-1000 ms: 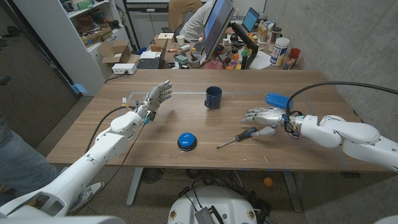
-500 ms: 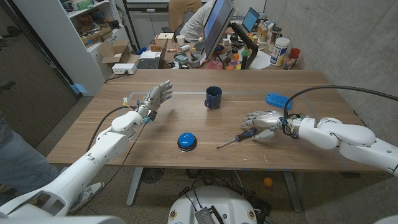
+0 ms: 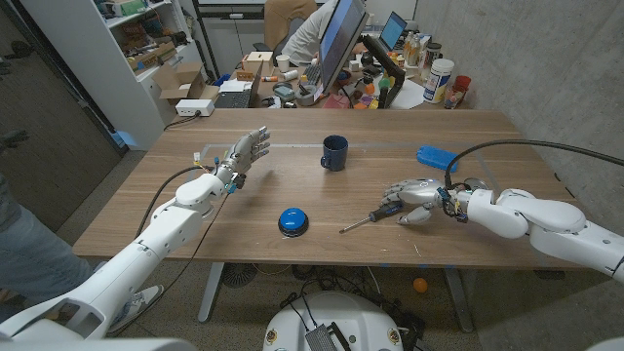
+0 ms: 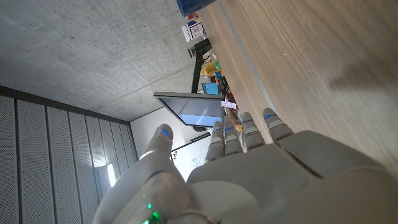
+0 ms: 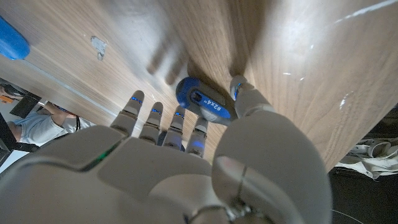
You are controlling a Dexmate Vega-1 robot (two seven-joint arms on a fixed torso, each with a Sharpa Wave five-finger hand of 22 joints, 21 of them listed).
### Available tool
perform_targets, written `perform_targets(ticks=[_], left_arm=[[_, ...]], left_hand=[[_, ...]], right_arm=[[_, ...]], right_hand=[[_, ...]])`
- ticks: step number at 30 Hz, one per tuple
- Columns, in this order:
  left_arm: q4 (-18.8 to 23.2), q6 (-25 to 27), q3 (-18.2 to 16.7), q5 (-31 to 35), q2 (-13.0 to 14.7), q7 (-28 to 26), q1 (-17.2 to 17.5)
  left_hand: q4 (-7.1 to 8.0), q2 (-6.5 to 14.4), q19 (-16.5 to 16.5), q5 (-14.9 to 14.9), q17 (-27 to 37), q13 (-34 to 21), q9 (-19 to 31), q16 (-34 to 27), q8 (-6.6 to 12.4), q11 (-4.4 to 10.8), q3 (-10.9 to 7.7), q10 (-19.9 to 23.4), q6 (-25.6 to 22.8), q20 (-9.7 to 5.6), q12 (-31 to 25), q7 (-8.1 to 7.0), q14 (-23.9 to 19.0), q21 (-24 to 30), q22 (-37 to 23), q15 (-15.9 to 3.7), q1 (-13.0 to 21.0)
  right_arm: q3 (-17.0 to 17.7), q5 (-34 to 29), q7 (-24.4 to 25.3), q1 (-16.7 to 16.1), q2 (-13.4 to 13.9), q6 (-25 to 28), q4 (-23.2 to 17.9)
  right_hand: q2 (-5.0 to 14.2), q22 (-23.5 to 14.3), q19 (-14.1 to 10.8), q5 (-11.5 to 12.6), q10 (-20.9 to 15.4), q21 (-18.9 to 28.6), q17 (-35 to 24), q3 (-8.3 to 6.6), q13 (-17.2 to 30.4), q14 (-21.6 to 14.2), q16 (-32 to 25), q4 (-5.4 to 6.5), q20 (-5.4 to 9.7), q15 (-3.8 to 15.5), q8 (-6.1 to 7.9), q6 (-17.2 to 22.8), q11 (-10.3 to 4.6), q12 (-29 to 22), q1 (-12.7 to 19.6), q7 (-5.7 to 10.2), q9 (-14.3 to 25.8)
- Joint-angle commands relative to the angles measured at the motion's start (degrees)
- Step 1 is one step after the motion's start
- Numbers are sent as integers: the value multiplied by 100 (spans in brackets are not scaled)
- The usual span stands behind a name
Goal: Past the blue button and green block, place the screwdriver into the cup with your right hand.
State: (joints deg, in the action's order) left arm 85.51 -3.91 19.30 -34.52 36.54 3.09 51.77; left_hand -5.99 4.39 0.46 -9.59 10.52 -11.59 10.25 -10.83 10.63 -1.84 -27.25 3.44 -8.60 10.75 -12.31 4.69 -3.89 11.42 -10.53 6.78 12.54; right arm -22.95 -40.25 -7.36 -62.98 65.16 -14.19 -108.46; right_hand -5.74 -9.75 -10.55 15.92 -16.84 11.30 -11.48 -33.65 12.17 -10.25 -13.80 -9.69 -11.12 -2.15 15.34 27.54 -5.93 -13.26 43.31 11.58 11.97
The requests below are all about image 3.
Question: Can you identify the grey tape roll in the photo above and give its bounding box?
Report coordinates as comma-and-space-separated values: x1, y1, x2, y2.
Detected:
294, 84, 319, 107

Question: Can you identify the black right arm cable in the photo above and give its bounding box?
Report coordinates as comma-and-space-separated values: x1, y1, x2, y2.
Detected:
443, 138, 624, 191

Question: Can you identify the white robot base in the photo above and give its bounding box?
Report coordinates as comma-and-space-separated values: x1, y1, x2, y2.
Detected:
262, 291, 405, 351

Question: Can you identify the open laptop blue screen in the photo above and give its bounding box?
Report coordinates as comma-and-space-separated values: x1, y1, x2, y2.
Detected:
378, 11, 409, 53

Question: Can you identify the grey finned device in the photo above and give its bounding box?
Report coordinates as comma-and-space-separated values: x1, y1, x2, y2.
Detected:
304, 324, 340, 351

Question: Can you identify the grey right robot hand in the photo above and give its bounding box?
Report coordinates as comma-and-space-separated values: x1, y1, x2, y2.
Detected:
379, 177, 462, 226

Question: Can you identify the person in grey shirt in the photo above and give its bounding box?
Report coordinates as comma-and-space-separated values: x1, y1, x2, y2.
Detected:
0, 173, 106, 332

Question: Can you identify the blue plastic block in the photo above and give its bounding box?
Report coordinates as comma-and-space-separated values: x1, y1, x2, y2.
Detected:
415, 144, 460, 174

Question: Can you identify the black laptop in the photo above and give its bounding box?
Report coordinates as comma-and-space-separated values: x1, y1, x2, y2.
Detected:
214, 60, 264, 109

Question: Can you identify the white power box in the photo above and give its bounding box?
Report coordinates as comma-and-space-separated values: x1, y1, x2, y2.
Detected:
175, 98, 215, 118

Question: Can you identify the white paper sheet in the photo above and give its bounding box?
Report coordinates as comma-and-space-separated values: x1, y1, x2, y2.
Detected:
389, 79, 425, 110

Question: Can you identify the grey table leg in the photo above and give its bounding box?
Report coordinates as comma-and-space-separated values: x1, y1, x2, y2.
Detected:
197, 261, 226, 324
442, 267, 475, 334

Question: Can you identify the tilted computer monitor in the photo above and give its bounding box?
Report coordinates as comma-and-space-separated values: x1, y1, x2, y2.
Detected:
319, 0, 371, 97

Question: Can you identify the blue push button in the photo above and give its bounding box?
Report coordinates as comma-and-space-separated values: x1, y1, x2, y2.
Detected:
277, 207, 310, 239

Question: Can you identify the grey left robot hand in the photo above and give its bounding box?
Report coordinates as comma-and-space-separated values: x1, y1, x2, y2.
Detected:
214, 126, 272, 189

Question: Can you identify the wooden tissue box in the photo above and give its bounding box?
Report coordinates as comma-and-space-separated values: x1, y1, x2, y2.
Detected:
242, 51, 275, 78

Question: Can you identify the brown office chair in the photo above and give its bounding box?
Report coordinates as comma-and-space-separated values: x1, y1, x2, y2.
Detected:
263, 0, 318, 53

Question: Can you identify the white canister blue label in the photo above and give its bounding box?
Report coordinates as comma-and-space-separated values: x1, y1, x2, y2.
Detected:
422, 58, 455, 104

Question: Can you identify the black blue handled screwdriver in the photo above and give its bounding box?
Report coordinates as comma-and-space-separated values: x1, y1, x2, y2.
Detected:
338, 202, 405, 235

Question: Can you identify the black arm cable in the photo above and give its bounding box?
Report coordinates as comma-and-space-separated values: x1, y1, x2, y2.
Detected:
443, 138, 624, 191
134, 165, 218, 240

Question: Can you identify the dark blue mug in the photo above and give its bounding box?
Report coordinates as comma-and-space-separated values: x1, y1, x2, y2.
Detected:
320, 135, 350, 173

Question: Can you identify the seated person in white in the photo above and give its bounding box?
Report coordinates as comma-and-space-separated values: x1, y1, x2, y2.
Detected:
281, 0, 342, 67

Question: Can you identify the pink pouch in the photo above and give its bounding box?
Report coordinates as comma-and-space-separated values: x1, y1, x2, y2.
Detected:
322, 94, 352, 109

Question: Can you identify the open cardboard box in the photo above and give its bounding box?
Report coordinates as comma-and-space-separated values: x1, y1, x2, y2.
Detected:
151, 61, 220, 106

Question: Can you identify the black white glove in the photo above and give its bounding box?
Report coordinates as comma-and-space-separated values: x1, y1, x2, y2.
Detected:
0, 129, 29, 150

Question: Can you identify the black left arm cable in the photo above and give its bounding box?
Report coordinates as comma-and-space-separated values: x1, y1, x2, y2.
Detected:
134, 165, 218, 240

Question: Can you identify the white shelf unit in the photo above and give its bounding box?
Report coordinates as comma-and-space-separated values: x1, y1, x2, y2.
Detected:
19, 0, 206, 151

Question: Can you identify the grey white sneaker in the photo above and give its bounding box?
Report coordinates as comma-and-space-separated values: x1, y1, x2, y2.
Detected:
109, 285, 166, 333

